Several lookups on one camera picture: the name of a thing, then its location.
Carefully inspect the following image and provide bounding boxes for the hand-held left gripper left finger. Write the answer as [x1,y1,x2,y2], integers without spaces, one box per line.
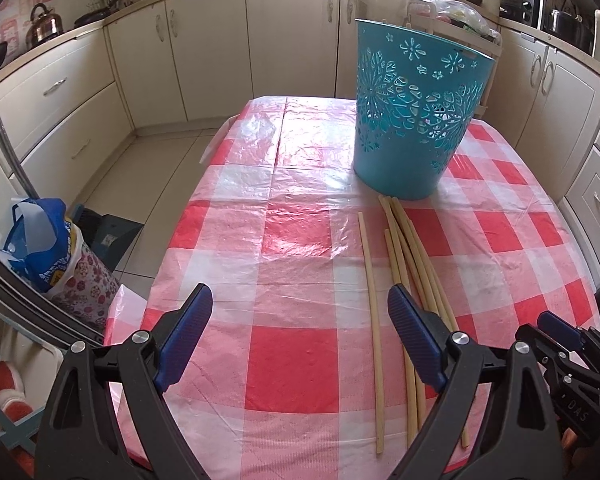
[34,283,216,480]

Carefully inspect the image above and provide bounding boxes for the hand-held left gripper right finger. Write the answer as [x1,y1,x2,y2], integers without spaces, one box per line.
[387,284,563,480]

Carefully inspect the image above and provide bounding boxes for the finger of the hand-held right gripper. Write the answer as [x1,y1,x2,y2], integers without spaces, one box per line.
[537,310,586,356]
[514,324,561,369]

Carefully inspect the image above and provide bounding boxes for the bundle of long bamboo chopsticks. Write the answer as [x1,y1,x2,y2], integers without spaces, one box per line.
[357,196,473,456]

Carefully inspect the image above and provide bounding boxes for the teal perforated plastic basket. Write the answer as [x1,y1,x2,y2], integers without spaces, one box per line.
[352,19,497,201]

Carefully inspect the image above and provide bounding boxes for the dark blue box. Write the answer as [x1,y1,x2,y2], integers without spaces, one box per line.
[72,204,144,272]

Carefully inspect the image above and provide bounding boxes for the red checkered plastic tablecloth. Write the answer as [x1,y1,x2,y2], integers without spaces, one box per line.
[102,96,600,466]

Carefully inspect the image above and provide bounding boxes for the blue shopping bag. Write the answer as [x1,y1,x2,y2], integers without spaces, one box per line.
[0,198,74,294]

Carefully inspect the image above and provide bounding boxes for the orange and white cloth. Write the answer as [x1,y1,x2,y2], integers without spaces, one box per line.
[0,359,35,422]

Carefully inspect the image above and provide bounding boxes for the white trolley cart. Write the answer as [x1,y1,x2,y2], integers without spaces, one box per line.
[405,0,504,122]

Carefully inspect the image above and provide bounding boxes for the cream kitchen base cabinets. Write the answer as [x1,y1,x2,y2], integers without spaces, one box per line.
[0,0,600,281]

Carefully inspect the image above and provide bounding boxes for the stainless steel pot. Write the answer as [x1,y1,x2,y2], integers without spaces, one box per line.
[542,7,594,54]

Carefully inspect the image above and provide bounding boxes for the black frying pan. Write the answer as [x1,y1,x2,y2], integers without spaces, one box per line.
[74,7,112,29]

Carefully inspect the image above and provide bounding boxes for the plastic bags of groceries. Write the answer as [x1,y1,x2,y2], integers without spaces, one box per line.
[410,0,502,37]

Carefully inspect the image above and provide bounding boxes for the stainless steel kettle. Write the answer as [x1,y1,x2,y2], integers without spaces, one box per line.
[26,2,65,46]

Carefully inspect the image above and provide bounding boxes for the black toaster oven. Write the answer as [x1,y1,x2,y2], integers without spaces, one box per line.
[497,0,542,29]

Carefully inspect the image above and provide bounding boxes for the pink wall poster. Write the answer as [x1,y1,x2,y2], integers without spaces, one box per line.
[0,0,47,37]

